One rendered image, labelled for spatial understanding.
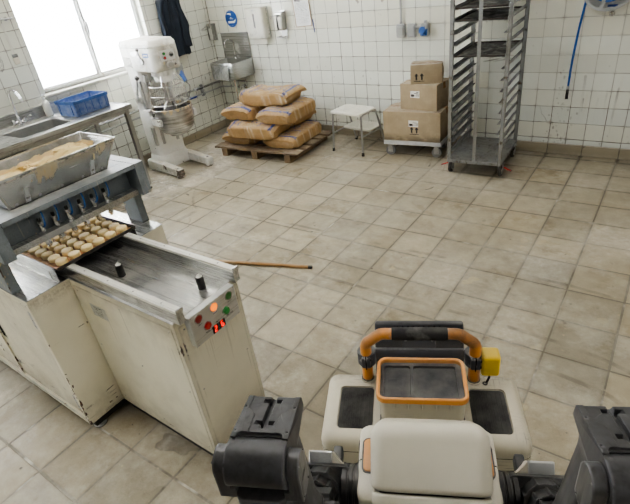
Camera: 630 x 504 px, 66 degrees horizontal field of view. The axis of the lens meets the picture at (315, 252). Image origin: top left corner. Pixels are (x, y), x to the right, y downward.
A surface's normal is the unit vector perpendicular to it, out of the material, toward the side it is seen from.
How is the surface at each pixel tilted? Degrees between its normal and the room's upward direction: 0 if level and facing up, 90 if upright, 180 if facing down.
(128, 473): 0
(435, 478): 42
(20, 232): 90
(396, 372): 0
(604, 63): 90
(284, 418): 13
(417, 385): 0
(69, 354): 90
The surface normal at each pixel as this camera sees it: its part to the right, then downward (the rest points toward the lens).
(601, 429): -0.09, -0.94
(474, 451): -0.18, -0.27
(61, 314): 0.81, 0.22
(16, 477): -0.12, -0.85
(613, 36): -0.55, 0.49
